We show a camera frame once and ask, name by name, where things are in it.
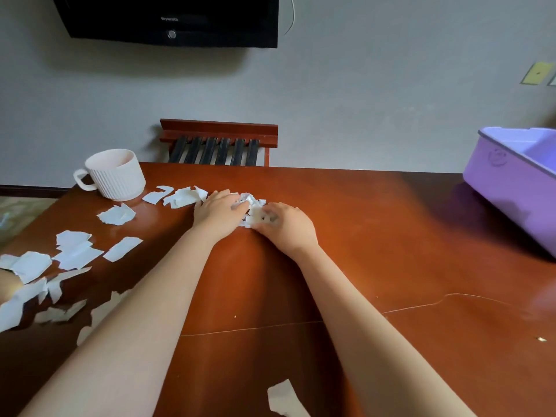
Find person's right hand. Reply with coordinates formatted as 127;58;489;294
251;202;320;261

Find person's left forearm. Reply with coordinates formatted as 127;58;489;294
17;228;218;417

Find black wall television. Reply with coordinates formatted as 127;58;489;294
50;0;280;49

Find yellow wall plate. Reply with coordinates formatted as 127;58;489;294
520;61;555;86

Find purple plastic basket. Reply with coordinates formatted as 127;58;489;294
462;126;556;259

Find person's right forearm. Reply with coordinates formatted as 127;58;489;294
295;247;478;417

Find white paper scraps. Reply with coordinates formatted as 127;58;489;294
0;185;312;417

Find person's left hand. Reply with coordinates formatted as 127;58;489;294
192;189;252;242

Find brown wooden desk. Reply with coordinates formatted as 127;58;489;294
0;162;556;417

